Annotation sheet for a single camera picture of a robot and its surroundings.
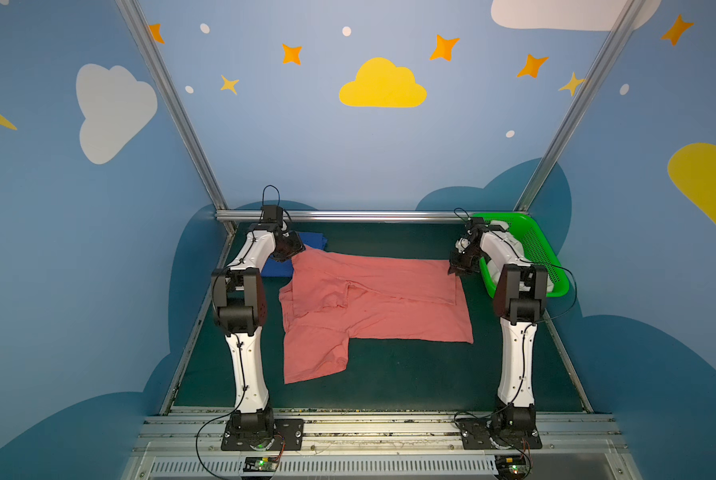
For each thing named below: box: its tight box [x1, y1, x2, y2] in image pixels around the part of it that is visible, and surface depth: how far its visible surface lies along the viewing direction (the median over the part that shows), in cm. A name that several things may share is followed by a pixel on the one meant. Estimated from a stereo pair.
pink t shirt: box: [279, 247, 474, 385], surface depth 100 cm
